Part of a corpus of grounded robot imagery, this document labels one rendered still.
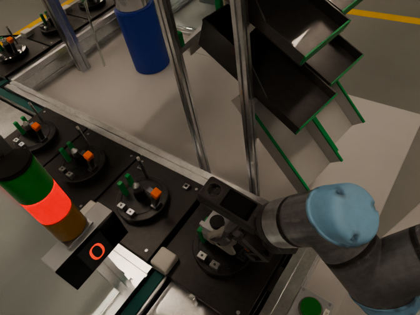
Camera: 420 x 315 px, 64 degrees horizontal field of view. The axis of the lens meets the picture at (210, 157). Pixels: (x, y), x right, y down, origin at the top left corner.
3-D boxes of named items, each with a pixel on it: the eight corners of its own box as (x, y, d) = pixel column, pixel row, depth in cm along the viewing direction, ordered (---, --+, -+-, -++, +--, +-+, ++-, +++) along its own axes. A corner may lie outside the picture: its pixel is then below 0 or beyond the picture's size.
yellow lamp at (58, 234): (92, 221, 52) (79, 204, 48) (67, 247, 49) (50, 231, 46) (72, 207, 54) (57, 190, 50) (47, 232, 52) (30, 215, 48)
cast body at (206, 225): (239, 235, 72) (235, 219, 67) (227, 252, 70) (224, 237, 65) (207, 218, 76) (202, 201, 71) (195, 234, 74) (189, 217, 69)
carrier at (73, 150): (142, 158, 102) (129, 129, 92) (83, 219, 90) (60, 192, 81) (90, 132, 113) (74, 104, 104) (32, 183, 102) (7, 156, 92)
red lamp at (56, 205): (78, 204, 48) (62, 184, 44) (50, 231, 46) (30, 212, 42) (57, 189, 50) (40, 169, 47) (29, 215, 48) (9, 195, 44)
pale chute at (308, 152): (330, 162, 86) (343, 160, 82) (299, 195, 81) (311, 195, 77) (267, 70, 82) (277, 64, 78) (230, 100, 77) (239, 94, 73)
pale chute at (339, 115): (352, 125, 93) (365, 121, 89) (324, 153, 88) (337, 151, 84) (295, 39, 89) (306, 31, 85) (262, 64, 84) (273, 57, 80)
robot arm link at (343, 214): (367, 266, 37) (320, 207, 37) (302, 264, 47) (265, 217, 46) (396, 219, 41) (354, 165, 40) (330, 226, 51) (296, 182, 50)
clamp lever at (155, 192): (160, 202, 84) (162, 191, 78) (155, 209, 83) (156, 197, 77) (149, 194, 85) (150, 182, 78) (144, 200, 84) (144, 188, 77)
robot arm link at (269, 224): (266, 223, 46) (294, 180, 50) (249, 225, 50) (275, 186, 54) (304, 259, 47) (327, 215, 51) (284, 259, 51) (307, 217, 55)
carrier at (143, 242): (207, 191, 90) (200, 161, 81) (149, 265, 79) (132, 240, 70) (143, 158, 102) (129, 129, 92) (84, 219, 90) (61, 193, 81)
